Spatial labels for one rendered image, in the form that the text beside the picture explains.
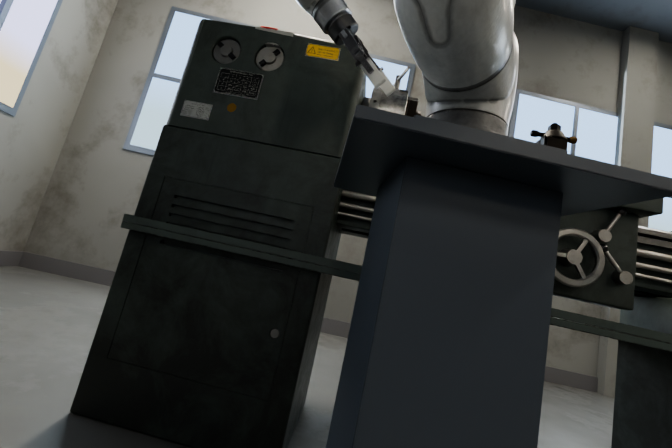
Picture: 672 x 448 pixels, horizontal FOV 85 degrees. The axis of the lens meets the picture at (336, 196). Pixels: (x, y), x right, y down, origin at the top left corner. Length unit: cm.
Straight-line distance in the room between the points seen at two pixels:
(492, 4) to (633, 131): 396
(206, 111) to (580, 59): 394
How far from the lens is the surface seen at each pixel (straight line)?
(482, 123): 68
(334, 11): 101
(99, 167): 374
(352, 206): 117
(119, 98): 388
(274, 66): 128
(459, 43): 57
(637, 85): 470
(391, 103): 129
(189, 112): 128
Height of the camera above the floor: 54
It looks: 11 degrees up
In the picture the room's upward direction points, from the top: 13 degrees clockwise
